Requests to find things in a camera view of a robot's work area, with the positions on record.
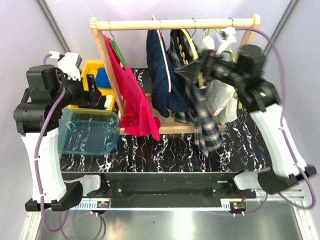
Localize plaid skirt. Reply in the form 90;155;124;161
167;29;223;157

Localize cream wooden hanger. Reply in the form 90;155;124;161
181;29;205;88

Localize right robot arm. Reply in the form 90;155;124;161
175;44;317;199

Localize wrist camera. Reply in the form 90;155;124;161
57;52;82;81
216;26;237;55

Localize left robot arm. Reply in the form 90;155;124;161
13;64;108;212

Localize clear blue plastic tub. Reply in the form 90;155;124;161
58;108;120;156

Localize lime green hanger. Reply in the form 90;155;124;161
203;28;243;110

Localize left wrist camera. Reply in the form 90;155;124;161
57;52;82;81

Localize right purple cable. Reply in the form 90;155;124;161
209;27;317;216

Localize dark blue denim garment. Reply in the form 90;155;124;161
146;31;189;118

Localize wooden clothes rack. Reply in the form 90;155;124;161
90;14;261;140

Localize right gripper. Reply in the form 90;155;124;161
175;48;245;89

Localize pink hanger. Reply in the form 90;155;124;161
147;15;172;99

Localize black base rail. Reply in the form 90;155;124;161
59;171;258;210

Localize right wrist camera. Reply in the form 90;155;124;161
216;26;237;55

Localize yellow plastic bin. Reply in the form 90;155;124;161
67;60;116;111

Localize white garment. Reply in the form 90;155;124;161
201;35;238;125

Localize red t-shirt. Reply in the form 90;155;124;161
103;35;161;141

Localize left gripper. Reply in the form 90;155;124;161
51;69;102;108

